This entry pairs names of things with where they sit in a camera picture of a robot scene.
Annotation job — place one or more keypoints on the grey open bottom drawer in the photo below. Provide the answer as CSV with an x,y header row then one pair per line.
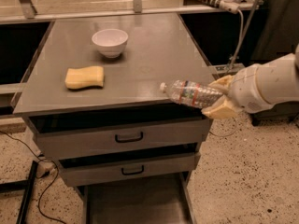
x,y
160,199

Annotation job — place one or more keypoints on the grey top drawer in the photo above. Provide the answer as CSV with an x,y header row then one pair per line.
x,y
100,141

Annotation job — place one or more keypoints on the black middle drawer handle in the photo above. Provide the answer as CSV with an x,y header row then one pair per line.
x,y
133,171

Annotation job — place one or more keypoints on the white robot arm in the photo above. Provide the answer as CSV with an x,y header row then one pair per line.
x,y
278,80

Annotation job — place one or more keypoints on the yellow sponge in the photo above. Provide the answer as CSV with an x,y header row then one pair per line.
x,y
80,78

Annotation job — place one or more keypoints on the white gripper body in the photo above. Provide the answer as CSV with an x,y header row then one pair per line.
x,y
246,89

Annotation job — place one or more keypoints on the grey drawer cabinet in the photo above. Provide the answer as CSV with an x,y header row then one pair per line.
x,y
158,50

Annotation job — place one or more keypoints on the grey metal bracket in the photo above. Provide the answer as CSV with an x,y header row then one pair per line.
x,y
222,70

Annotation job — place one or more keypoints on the white power strip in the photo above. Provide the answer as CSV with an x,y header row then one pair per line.
x,y
227,5

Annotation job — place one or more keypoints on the black metal floor frame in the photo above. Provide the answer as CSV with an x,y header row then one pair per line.
x,y
26,186

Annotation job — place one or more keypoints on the black top drawer handle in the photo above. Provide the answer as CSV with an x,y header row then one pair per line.
x,y
128,138

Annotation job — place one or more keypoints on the clear plastic water bottle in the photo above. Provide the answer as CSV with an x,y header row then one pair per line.
x,y
189,93

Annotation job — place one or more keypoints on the grey metal rail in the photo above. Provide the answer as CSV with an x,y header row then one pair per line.
x,y
52,17

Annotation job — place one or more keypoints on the black drawer handle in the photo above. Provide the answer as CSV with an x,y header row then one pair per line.
x,y
133,171
128,138

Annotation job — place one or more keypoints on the grey middle drawer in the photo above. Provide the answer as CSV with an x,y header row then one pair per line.
x,y
103,173

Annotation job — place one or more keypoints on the white ceramic bowl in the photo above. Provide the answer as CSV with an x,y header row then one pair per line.
x,y
110,42

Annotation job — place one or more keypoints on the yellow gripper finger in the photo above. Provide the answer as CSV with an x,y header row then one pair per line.
x,y
222,84
224,108

